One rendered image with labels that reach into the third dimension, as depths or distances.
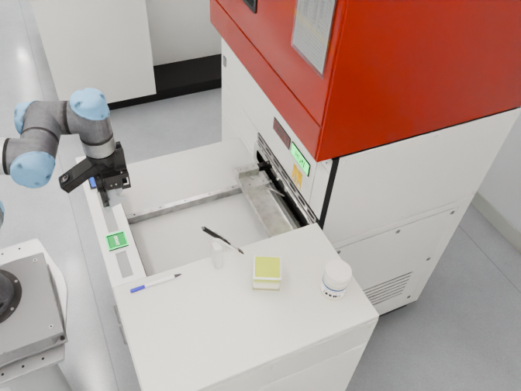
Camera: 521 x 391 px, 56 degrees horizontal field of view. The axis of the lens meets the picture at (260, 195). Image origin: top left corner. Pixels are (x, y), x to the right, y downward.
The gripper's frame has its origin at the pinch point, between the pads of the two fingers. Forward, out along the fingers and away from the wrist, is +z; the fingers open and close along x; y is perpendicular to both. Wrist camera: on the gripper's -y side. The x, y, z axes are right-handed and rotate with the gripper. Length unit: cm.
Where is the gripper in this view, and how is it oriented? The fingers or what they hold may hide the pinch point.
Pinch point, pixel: (105, 208)
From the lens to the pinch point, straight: 136.3
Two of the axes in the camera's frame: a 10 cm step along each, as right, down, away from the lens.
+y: 9.1, -2.6, 3.2
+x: -4.1, -6.8, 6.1
